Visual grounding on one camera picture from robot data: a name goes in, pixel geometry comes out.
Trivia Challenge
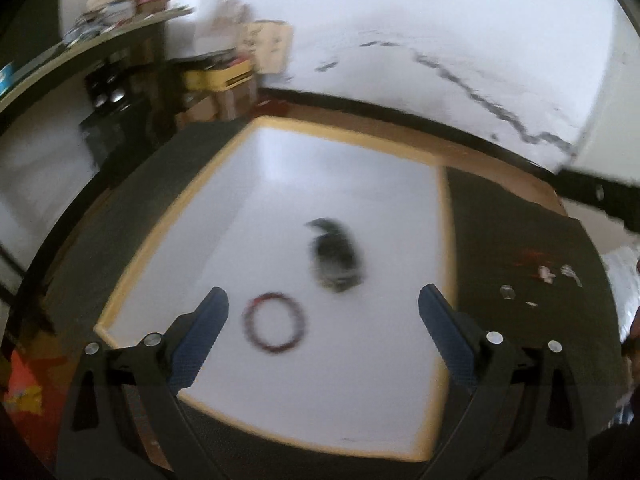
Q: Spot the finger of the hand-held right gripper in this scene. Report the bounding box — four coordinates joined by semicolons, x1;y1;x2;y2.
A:
554;167;640;234

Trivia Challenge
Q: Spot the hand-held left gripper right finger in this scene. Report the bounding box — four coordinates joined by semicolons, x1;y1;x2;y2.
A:
418;283;587;480

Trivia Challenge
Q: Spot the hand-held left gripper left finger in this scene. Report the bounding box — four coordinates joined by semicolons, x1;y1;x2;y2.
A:
56;286;231;480

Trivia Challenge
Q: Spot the red hair tie ring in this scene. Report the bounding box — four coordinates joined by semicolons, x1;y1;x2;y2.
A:
241;292;307;356

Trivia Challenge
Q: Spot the black hair claw clip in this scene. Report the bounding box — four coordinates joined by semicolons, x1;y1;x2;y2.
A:
304;217;367;294

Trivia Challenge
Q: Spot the yellow cardboard box white inside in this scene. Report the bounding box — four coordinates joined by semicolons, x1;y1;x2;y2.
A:
94;115;458;463

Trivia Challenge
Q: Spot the small silver trinket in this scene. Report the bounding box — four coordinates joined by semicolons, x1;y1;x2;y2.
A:
559;264;584;289

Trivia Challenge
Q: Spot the dark flower-pattern mat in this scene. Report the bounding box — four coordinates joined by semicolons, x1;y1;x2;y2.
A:
15;120;632;480

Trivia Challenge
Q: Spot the white printed plastic bag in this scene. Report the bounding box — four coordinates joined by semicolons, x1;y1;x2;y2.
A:
601;246;640;333

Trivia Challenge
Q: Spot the white door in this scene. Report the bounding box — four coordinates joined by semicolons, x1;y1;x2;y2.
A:
572;7;640;182

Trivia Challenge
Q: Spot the orange and yellow sheet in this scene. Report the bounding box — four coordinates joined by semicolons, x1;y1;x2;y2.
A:
4;349;47;417

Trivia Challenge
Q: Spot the brown cardboard box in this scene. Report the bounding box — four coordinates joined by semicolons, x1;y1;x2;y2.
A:
186;82;259;124

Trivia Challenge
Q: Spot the small yellow box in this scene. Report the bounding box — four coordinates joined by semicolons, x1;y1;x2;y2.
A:
182;57;257;93

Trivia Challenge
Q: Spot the dark storage shelf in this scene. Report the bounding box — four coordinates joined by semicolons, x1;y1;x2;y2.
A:
0;6;196;171

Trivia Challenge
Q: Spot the tan paper bag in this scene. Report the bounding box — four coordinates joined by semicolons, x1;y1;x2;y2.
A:
242;20;294;77

